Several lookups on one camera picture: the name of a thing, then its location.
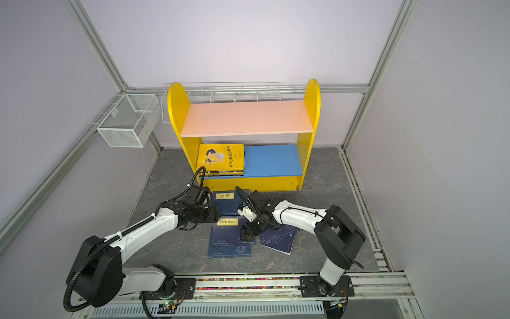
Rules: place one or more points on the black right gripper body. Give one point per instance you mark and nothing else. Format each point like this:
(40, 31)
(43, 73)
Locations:
(253, 228)

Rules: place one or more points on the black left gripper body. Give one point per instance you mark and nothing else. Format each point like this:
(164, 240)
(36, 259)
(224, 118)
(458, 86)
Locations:
(204, 214)

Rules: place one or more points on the blue book lowest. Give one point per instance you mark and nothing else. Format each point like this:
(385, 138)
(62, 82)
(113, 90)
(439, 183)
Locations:
(281, 240)

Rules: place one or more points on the blue book stack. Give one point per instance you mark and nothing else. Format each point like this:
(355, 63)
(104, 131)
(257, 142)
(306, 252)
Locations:
(226, 232)
(240, 250)

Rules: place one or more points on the yellow cartoon book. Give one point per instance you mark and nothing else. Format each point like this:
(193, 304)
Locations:
(221, 157)
(224, 173)

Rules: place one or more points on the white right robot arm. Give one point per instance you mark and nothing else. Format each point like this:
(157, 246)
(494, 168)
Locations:
(339, 236)

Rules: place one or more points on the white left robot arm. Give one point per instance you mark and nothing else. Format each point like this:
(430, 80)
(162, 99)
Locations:
(98, 274)

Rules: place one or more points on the blue book yellow label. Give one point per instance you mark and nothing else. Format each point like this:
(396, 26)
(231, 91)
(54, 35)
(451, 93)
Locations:
(228, 202)

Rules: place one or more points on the blue book bottom stack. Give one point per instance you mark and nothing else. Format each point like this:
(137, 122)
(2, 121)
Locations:
(240, 250)

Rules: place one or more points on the yellow bookshelf with coloured shelves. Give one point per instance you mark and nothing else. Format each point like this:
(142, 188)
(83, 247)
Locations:
(267, 167)

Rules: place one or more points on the white mesh basket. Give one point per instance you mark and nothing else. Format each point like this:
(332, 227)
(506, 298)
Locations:
(131, 121)

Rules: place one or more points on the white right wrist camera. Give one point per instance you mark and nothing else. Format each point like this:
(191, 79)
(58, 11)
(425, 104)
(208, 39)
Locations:
(245, 211)

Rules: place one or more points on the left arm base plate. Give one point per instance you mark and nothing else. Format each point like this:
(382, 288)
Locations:
(175, 289)

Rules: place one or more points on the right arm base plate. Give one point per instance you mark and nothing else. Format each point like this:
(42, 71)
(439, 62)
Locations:
(315, 286)

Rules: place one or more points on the white wire rack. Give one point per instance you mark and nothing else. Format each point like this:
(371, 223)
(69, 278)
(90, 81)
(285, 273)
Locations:
(207, 93)

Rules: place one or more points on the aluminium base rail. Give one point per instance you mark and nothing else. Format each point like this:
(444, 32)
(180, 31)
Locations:
(361, 295)

